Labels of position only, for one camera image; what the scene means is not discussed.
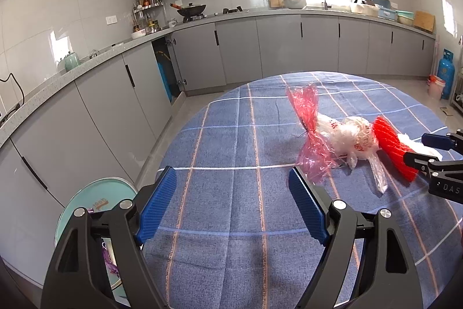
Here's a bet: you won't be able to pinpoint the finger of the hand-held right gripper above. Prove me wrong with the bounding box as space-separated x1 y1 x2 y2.
420 130 463 152
403 151 447 183

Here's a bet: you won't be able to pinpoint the white plastic basin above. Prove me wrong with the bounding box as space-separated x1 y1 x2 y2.
350 3 380 15

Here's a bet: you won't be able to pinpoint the purple snack wrapper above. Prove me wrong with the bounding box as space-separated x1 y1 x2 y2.
102 246 121 277

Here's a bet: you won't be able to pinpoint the red foam net sleeve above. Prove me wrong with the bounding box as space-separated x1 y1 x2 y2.
372 115 422 183

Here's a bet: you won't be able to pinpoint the white plastic bag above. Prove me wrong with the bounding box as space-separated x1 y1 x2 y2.
316 114 389 194

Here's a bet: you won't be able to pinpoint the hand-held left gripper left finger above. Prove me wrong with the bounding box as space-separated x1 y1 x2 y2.
40 166 178 309

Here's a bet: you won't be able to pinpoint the grey kitchen base cabinets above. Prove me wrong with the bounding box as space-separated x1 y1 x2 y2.
0 7 436 277

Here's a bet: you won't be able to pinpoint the black power cable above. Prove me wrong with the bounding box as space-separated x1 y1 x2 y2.
0 73 26 121

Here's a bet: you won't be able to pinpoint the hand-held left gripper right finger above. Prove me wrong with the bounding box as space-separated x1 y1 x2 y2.
288 166 424 309

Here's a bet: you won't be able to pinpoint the blue gas cylinder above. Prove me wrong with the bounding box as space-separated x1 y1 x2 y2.
157 50 175 102
439 49 455 100

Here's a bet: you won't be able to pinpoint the gas stove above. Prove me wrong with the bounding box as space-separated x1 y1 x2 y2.
181 7 250 23

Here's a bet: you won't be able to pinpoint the brown wooden board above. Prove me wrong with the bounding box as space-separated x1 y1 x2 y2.
412 10 436 33

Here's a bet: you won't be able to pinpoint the pink red plastic bag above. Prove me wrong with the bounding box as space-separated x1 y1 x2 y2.
286 83 342 187

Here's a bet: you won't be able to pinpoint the white crumpled plastic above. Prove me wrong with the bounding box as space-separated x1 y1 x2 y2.
397 133 442 160

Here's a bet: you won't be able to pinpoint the red white plastic bucket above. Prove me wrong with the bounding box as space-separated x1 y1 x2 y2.
428 75 446 100

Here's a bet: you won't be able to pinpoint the green ceramic teapot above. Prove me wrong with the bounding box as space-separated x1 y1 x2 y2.
58 51 81 72

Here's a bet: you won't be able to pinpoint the black wok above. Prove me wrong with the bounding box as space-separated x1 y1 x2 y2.
171 2 207 22

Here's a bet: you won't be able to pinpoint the metal spice rack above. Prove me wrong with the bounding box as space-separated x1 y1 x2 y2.
132 0 163 34

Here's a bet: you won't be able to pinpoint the blue plaid tablecloth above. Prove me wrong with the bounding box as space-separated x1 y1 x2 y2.
143 71 463 309

